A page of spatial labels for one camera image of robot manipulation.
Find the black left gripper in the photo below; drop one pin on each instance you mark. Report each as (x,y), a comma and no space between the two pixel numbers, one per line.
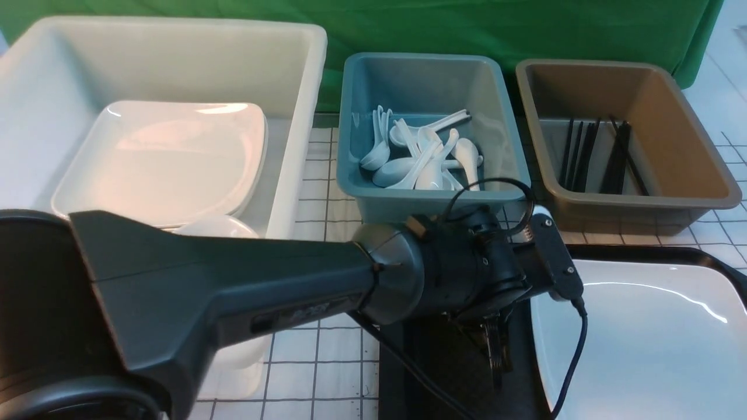
(515,273)

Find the large white rice plate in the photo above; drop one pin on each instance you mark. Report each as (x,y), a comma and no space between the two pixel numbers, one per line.
(664,341)

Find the white ceramic soup spoon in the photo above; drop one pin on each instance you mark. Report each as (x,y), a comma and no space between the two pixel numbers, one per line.
(409,180)

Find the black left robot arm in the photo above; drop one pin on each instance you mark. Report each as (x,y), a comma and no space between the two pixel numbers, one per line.
(104,317)

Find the top white square plate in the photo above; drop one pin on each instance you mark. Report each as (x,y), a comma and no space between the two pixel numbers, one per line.
(167,164)

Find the black serving tray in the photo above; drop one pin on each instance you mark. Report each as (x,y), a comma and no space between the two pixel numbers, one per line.
(461,369)

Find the white spoon in bin centre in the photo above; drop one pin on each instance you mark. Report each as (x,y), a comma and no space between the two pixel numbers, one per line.
(432,176)

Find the white spoon in bin right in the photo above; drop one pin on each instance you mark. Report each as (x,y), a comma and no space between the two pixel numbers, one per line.
(468,156)

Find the black chopstick left bundle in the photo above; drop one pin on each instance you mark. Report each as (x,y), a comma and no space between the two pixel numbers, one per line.
(580,141)

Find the black chopstick bundle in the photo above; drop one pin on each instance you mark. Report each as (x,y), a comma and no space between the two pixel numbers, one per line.
(580,141)
(620,161)

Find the blue-grey plastic bin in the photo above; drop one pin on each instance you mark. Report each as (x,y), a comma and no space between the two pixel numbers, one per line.
(421,89)

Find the white spoon in bin left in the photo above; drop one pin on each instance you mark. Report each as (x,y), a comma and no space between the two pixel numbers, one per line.
(380,152)

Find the white spoon in bin long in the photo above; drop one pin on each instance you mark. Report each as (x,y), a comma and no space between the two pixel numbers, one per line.
(401,131)

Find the black chopstick right bundle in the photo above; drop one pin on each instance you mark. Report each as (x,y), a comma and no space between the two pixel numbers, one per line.
(620,161)

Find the brown plastic bin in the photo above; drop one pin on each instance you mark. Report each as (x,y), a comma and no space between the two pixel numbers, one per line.
(681,168)

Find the top white stacked bowl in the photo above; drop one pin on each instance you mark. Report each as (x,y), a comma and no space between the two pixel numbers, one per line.
(217,226)

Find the green backdrop cloth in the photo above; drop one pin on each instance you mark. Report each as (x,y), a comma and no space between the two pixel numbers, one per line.
(670,34)

